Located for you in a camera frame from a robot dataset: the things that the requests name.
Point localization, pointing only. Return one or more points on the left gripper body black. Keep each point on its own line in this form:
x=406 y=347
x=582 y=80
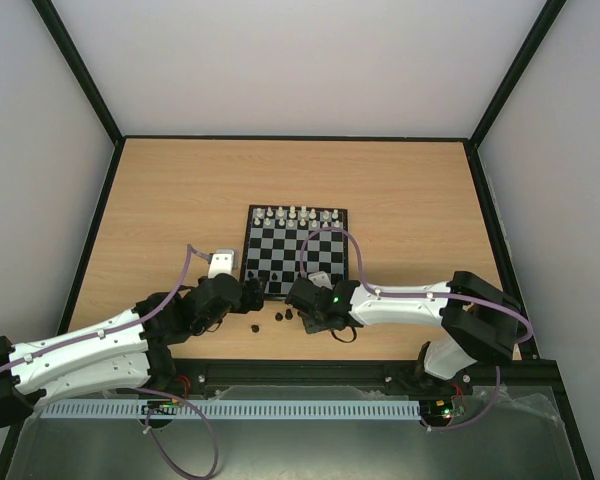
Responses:
x=244 y=305

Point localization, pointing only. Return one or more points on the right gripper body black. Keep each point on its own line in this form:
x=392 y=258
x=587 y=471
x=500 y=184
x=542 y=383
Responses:
x=298 y=297

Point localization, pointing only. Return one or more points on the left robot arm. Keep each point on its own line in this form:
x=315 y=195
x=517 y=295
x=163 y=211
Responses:
x=129 y=350

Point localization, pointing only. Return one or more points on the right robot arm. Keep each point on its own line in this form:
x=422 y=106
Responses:
x=478 y=321

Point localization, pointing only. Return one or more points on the black and silver chessboard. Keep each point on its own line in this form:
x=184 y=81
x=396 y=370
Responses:
x=287 y=251

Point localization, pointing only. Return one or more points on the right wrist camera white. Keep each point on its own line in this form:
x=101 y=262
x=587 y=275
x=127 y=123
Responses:
x=320 y=279

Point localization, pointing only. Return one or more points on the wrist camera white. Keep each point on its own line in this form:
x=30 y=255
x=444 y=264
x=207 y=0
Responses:
x=222 y=261
x=320 y=279

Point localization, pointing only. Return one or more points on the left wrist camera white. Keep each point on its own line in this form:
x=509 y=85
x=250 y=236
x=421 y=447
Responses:
x=222 y=261

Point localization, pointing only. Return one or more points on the light blue cable duct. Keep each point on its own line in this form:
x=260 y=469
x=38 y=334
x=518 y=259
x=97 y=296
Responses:
x=101 y=409

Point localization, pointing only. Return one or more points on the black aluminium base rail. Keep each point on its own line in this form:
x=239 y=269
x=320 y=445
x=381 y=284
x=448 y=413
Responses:
x=300 y=372

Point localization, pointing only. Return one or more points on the black cage frame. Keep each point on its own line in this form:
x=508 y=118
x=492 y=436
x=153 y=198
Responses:
x=533 y=372

